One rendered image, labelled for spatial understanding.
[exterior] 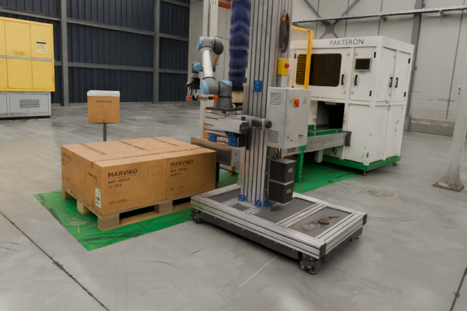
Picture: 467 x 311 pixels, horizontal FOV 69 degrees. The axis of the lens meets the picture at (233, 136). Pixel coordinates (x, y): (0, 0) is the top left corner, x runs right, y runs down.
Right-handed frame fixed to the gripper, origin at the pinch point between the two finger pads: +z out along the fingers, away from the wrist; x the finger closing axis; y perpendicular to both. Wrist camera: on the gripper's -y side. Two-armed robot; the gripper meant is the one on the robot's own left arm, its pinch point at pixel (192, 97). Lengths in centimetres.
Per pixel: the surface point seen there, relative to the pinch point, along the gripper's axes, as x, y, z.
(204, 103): 100, 93, 16
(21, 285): -66, -167, 108
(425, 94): 88, 907, -10
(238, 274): -137, -56, 108
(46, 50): 725, 49, -69
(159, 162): -22, -49, 57
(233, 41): -3, 49, -61
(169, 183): -22, -39, 78
